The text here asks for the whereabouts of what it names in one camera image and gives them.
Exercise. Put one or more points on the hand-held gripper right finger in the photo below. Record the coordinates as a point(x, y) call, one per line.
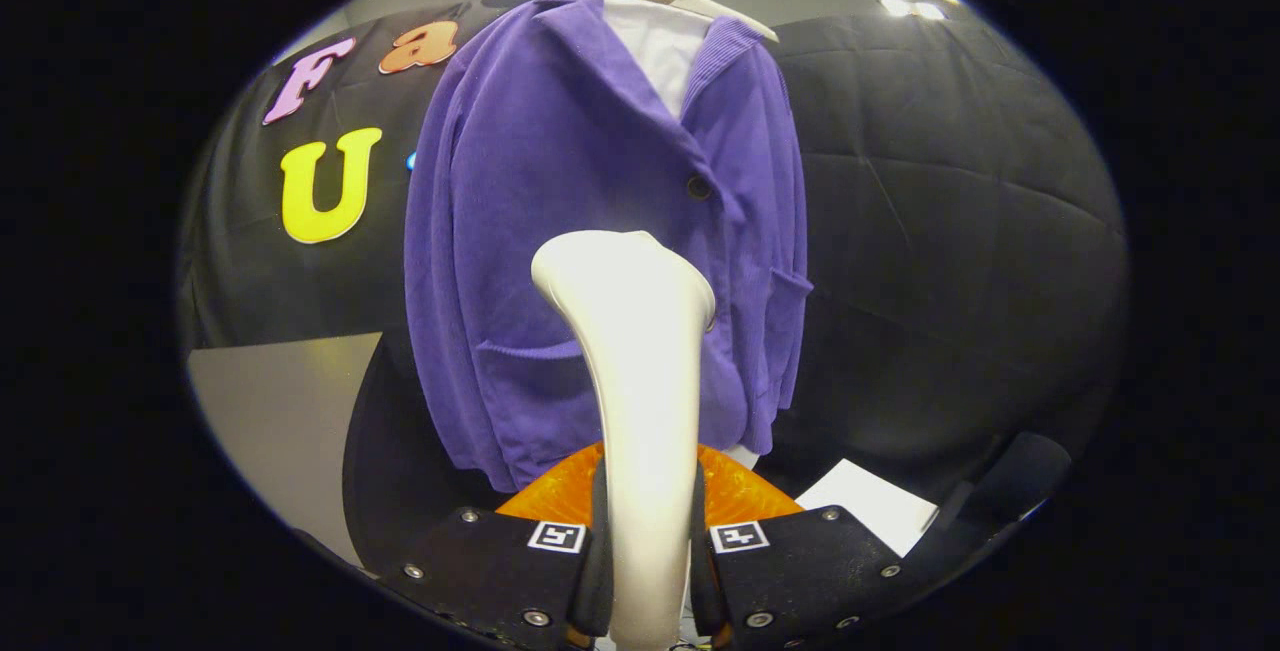
point(708, 581)

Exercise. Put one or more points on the ceiling light panel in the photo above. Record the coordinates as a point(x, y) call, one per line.
point(897, 7)

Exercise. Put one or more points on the white garment steamer head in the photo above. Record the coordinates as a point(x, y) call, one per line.
point(645, 381)

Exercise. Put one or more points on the grey cabinet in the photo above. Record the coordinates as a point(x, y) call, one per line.
point(280, 411)

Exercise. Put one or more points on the black backdrop cloth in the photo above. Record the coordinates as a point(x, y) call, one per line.
point(950, 231)

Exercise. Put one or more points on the white mannequin torso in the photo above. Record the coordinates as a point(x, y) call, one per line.
point(660, 51)

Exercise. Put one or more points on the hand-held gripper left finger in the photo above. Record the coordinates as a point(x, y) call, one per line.
point(592, 591)

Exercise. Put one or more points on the dark rounded object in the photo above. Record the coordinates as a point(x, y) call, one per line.
point(1010, 481)

